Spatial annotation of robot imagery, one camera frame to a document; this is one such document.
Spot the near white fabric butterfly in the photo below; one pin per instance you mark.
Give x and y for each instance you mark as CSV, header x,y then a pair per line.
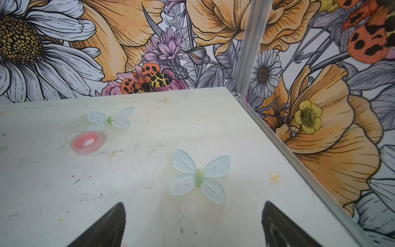
x,y
192,177

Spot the far white fabric butterfly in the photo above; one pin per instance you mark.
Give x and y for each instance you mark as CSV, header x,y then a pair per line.
x,y
100,121

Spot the pink tape roll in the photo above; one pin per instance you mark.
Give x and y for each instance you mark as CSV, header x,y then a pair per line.
x,y
87,143

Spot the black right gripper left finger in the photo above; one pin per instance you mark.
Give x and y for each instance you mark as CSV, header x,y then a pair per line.
x,y
106,232

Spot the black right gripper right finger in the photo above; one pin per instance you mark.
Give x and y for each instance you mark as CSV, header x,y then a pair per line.
x,y
281,231

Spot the white fabric butterfly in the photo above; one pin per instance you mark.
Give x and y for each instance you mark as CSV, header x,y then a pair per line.
x,y
192,177
100,121

